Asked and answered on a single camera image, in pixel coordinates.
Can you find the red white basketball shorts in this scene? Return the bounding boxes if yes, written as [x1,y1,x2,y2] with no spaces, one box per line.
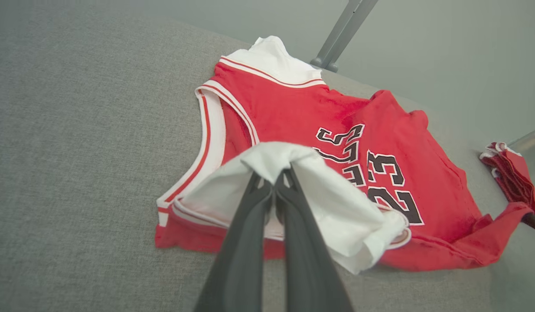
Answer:
[480,142,535,217]

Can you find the grey metal bar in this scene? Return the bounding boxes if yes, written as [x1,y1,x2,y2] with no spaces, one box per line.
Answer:
[508,126,535,153]

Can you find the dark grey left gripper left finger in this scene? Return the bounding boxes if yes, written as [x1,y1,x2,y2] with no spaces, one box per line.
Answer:
[194,171,274,312]

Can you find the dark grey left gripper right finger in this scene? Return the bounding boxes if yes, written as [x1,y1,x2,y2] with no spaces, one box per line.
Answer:
[274,167,355,312]

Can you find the red white basketball jersey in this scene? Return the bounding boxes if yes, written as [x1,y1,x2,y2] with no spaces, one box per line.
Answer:
[155,36,535,276]

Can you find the grey metal partition post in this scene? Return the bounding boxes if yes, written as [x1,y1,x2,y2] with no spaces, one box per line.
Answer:
[310,0,364,70]
[324,0,379,73]

